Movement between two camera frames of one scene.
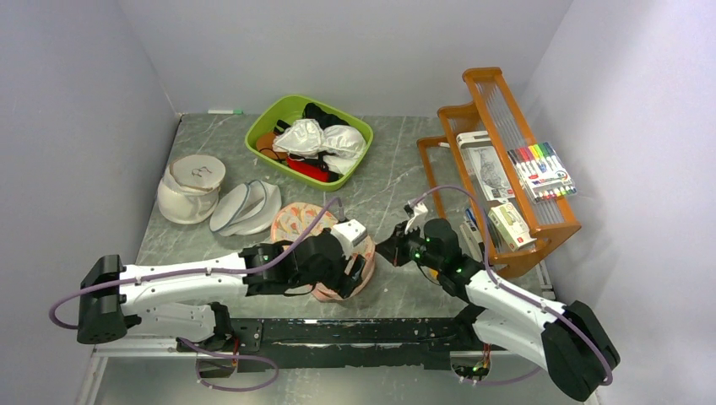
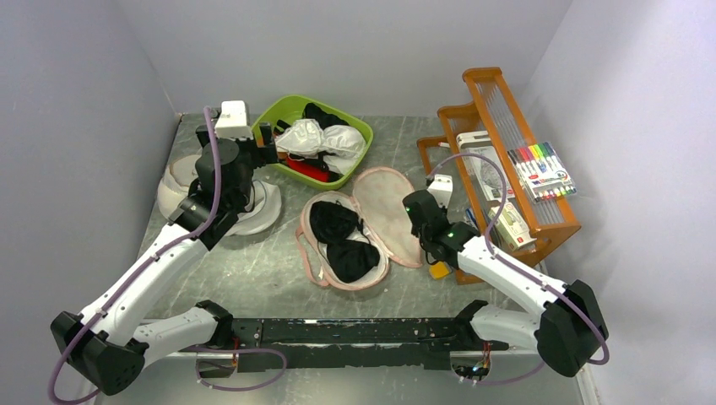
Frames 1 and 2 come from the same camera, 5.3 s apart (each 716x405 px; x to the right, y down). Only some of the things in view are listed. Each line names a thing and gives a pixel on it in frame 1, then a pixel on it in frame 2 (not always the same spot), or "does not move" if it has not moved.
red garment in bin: x=313 y=170 does not move
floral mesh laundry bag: x=292 y=218 to x=377 y=200
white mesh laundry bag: x=246 y=209 does not move
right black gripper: x=393 y=249 to x=414 y=231
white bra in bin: x=342 y=146 does not move
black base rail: x=358 y=342 does not move
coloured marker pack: x=541 y=171 does not move
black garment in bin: x=325 y=120 does not move
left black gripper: x=342 y=283 to x=264 y=153
